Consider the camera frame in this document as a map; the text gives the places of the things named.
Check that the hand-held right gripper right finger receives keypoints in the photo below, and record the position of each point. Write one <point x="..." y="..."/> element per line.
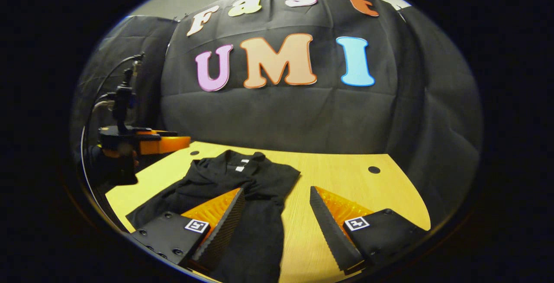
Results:
<point x="331" y="231"/>

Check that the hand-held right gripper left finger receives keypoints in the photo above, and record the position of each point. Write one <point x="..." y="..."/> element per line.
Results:
<point x="227" y="231"/>

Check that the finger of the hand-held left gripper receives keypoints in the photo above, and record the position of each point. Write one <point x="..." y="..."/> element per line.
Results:
<point x="164" y="144"/>
<point x="162" y="133"/>

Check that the black shirt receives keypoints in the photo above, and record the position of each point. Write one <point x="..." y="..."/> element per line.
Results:
<point x="259" y="188"/>

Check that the black backdrop cloth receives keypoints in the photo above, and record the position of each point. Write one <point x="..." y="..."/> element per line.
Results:
<point x="277" y="114"/>

